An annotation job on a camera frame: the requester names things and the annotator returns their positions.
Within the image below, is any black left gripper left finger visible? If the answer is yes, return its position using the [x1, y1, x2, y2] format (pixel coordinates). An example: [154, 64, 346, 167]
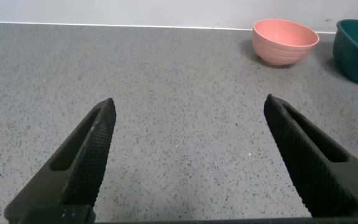
[4, 97, 117, 224]

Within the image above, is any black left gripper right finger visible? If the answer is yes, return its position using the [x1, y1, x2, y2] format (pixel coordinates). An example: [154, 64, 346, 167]
[263, 93, 358, 218]

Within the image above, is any pink plastic bowl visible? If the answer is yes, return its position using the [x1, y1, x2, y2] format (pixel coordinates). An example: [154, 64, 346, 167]
[252, 18, 320, 67]

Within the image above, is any teal square plastic basin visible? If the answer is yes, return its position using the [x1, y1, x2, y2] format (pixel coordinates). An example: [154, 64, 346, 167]
[333, 19, 358, 88]

